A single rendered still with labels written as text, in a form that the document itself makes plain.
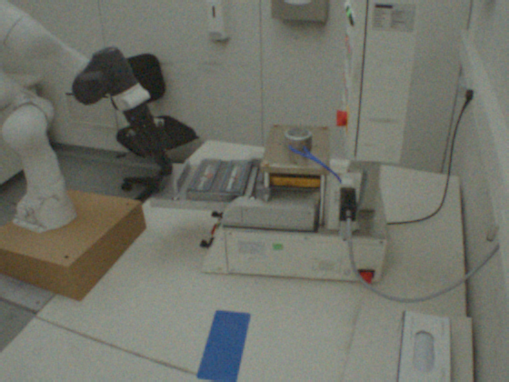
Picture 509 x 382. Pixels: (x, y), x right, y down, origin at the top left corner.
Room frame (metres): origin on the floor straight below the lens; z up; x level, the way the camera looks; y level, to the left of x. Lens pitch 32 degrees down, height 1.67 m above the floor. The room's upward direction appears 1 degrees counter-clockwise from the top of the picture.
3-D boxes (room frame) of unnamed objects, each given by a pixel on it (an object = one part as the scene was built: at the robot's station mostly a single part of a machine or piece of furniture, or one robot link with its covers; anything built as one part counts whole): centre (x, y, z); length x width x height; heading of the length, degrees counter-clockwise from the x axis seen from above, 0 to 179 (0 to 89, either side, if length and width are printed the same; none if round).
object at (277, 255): (1.12, -0.10, 0.84); 0.53 x 0.37 x 0.17; 82
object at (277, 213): (1.01, -0.01, 0.96); 0.26 x 0.05 x 0.07; 82
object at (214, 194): (1.17, 0.12, 0.98); 0.20 x 0.17 x 0.03; 172
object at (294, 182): (1.13, -0.10, 1.07); 0.22 x 0.17 x 0.10; 172
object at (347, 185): (0.90, -0.20, 1.05); 0.15 x 0.05 x 0.15; 172
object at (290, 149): (1.11, -0.13, 1.08); 0.31 x 0.24 x 0.13; 172
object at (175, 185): (1.17, 0.17, 0.97); 0.30 x 0.22 x 0.08; 82
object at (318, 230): (1.13, -0.14, 0.93); 0.46 x 0.35 x 0.01; 82
